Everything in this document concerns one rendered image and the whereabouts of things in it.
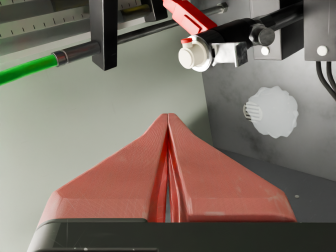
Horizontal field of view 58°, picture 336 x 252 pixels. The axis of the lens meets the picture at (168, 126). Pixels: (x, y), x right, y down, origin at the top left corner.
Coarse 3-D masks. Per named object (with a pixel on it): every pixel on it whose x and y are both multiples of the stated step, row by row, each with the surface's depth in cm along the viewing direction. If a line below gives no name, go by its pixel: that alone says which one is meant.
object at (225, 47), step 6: (216, 42) 22; (222, 42) 21; (228, 42) 21; (234, 42) 21; (240, 42) 20; (216, 48) 22; (222, 48) 21; (228, 48) 21; (246, 48) 20; (216, 54) 22; (222, 54) 22; (228, 54) 21; (216, 60) 22; (222, 60) 22; (228, 60) 22; (234, 60) 21
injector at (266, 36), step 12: (276, 12) 29; (288, 12) 30; (300, 12) 31; (228, 24) 24; (240, 24) 25; (252, 24) 26; (264, 24) 27; (276, 24) 28; (288, 24) 31; (192, 36) 23; (204, 36) 22; (216, 36) 23; (228, 36) 23; (240, 36) 24; (252, 36) 24; (264, 36) 23
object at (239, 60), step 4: (240, 44) 20; (244, 44) 20; (236, 48) 20; (240, 48) 20; (244, 48) 20; (236, 52) 20; (240, 52) 20; (244, 52) 20; (236, 56) 20; (240, 56) 20; (244, 56) 20; (236, 60) 20; (240, 60) 20; (244, 60) 20; (236, 64) 20; (240, 64) 20
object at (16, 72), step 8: (48, 56) 35; (56, 56) 35; (64, 56) 36; (24, 64) 33; (32, 64) 34; (40, 64) 34; (48, 64) 35; (56, 64) 36; (64, 64) 36; (0, 72) 32; (8, 72) 32; (16, 72) 32; (24, 72) 33; (32, 72) 34; (0, 80) 31; (8, 80) 32
